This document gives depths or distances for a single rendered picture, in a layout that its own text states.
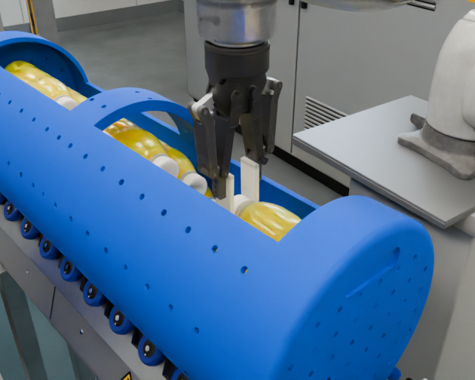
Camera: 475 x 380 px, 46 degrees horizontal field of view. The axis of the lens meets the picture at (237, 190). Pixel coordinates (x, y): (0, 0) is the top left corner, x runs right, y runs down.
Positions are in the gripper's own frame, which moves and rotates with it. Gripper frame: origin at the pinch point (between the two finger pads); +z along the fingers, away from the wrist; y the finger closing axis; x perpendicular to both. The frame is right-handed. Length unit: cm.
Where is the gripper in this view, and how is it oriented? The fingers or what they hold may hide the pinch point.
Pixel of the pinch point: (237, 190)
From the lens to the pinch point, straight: 73.7
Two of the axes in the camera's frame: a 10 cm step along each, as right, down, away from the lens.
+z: 0.0, 8.5, 5.3
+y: -7.5, 3.5, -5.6
